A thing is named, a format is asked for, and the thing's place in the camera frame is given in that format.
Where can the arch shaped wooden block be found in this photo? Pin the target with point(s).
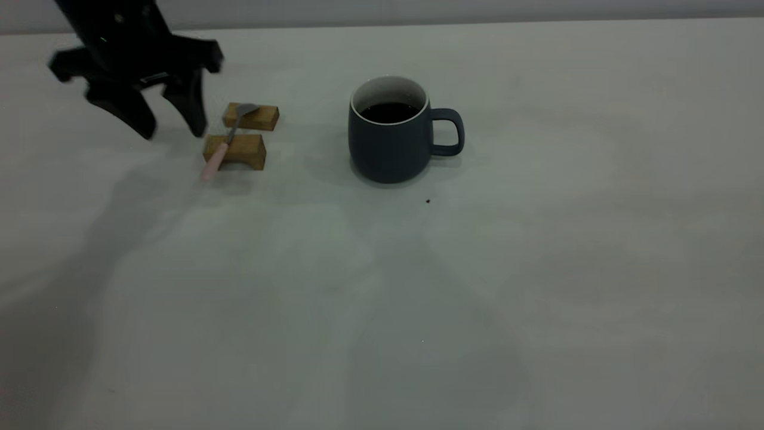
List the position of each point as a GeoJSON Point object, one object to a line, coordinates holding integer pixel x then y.
{"type": "Point", "coordinates": [248, 152]}

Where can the dark grey ceramic mug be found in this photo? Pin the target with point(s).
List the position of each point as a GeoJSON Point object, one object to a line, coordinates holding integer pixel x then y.
{"type": "Point", "coordinates": [388, 152]}

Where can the dark coffee liquid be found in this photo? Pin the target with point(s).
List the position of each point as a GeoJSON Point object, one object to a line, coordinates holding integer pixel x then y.
{"type": "Point", "coordinates": [389, 113]}

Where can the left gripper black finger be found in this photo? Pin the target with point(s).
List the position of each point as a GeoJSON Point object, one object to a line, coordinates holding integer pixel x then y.
{"type": "Point", "coordinates": [188, 101]}
{"type": "Point", "coordinates": [128, 110]}

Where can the flat rectangular wooden block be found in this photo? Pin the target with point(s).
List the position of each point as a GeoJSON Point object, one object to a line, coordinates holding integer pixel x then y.
{"type": "Point", "coordinates": [265, 118]}

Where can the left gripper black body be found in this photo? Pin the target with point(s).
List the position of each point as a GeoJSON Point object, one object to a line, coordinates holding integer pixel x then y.
{"type": "Point", "coordinates": [125, 48]}

